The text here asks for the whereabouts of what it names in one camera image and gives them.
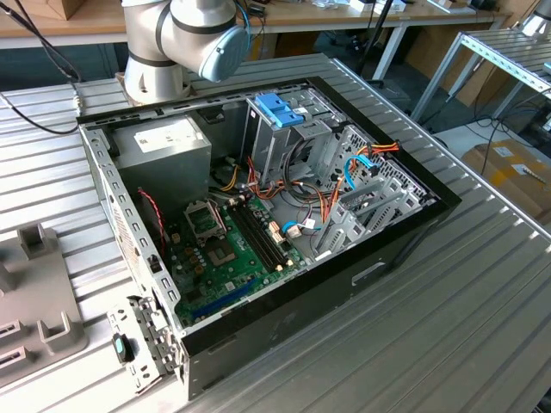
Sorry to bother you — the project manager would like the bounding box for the black RAM slot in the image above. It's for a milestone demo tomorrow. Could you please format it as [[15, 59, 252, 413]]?
[[237, 198, 289, 267], [226, 201, 279, 273]]

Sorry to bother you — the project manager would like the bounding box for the yellow wire bundle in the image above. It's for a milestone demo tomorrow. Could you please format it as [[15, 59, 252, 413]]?
[[214, 163, 242, 193]]

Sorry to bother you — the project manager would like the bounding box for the grey parts rack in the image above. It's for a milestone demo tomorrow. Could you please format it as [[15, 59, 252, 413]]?
[[0, 221, 91, 391]]

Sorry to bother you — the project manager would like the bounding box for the black open PC case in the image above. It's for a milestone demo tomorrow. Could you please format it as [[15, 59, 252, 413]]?
[[75, 75, 464, 401]]

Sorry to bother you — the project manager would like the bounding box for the grey power supply unit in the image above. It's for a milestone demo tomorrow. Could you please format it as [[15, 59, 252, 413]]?
[[109, 114, 214, 216]]

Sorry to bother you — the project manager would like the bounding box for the black tripod stand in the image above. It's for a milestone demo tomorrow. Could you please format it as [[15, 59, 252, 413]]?
[[355, 0, 397, 87]]

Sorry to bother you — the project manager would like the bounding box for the large brown cardboard box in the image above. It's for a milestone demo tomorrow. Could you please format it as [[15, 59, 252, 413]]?
[[460, 139, 551, 225]]

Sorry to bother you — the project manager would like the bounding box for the short blue wire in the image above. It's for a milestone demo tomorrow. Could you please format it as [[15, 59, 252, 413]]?
[[282, 219, 322, 237]]

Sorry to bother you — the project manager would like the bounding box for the orange wire bundle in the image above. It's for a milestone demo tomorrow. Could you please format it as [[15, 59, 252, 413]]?
[[245, 155, 331, 203]]

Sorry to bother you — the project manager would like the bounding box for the wooden desk white frame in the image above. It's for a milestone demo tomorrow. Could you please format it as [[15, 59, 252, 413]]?
[[249, 0, 513, 83], [0, 0, 130, 51]]

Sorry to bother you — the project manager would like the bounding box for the black case fan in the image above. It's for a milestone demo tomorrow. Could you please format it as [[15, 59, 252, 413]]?
[[137, 188, 169, 259]]

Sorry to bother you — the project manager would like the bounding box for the grey metal disk bay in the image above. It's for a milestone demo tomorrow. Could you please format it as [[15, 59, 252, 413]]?
[[312, 124, 436, 263]]

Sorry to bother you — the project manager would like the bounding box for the CPU socket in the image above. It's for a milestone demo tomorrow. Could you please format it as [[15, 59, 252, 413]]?
[[204, 238, 240, 270]]

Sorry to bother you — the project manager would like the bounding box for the metal socket cover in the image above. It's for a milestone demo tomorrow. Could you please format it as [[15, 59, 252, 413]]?
[[183, 200, 228, 240]]

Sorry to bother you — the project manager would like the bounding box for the black camera cable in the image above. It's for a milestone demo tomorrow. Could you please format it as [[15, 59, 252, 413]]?
[[0, 0, 84, 135]]

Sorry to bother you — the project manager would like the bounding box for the grey metal drive cage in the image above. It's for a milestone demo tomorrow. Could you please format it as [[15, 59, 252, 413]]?
[[240, 83, 348, 184]]

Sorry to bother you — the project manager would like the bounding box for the red twisted wire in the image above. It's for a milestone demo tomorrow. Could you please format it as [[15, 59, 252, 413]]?
[[136, 187, 168, 256]]

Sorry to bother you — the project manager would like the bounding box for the thin metal locking lever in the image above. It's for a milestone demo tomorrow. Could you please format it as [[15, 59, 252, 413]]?
[[211, 200, 228, 237]]

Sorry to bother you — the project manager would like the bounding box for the small brown cardboard box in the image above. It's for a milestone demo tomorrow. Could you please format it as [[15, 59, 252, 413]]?
[[42, 0, 91, 21]]

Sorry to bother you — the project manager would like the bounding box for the blue expansion slot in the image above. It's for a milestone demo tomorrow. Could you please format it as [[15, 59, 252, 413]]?
[[189, 277, 259, 324]]

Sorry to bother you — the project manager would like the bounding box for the small metal tool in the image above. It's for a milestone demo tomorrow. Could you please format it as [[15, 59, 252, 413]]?
[[521, 166, 548, 185]]

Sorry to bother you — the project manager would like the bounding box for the orange power wire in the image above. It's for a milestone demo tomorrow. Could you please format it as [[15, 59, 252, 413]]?
[[318, 140, 401, 225]]

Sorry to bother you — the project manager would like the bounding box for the blue data wire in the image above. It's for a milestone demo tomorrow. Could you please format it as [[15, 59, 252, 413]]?
[[344, 153, 382, 190]]

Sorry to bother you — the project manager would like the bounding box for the green motherboard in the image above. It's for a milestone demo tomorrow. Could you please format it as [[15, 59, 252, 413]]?
[[165, 191, 311, 328]]

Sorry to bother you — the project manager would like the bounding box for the blue plastic bay latch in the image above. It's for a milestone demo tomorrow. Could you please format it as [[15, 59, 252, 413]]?
[[254, 93, 309, 129]]

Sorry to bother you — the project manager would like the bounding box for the small black teal device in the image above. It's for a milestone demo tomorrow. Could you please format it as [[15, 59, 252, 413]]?
[[110, 332, 135, 365]]

